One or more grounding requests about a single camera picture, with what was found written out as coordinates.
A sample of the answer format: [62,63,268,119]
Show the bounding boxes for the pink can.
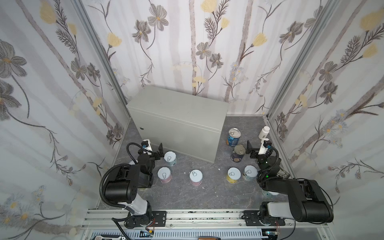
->
[158,167,172,184]
[190,170,203,186]

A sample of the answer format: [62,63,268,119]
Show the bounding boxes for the yellow can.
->
[226,167,242,184]

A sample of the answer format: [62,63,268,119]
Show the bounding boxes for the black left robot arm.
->
[99,140,167,231]

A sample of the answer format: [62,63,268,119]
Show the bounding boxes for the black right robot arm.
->
[244,139,334,226]

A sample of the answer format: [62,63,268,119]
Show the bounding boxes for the grey metal cabinet counter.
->
[127,86,229,163]

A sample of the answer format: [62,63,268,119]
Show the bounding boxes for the teal can near cabinet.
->
[164,151,177,166]

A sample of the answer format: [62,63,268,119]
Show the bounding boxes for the dark blue can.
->
[231,145,246,163]

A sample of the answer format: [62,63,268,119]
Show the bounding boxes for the blue can silver lid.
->
[226,128,241,147]

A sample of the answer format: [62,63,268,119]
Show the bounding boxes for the light blue can right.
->
[242,165,258,182]

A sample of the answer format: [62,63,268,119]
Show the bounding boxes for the white plastic bottle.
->
[259,126,270,140]

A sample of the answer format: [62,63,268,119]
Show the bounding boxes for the light can far right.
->
[262,191,279,198]

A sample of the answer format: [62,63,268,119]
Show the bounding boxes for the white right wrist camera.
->
[258,138,272,155]

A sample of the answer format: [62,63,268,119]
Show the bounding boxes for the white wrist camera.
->
[141,139,152,155]
[258,138,272,155]

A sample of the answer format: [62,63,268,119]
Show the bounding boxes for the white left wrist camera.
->
[141,139,152,155]

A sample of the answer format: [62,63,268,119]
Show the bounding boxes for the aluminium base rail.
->
[80,208,331,240]

